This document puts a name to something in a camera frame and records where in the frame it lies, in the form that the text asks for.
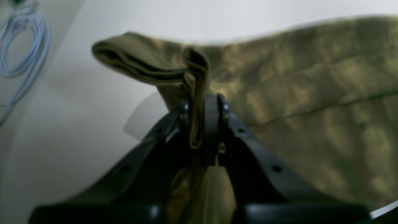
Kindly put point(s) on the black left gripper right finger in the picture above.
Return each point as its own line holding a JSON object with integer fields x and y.
{"x": 265, "y": 189}

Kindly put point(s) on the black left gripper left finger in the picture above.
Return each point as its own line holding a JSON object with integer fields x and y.
{"x": 135, "y": 190}

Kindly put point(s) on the camouflage t-shirt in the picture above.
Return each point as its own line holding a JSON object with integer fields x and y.
{"x": 323, "y": 98}

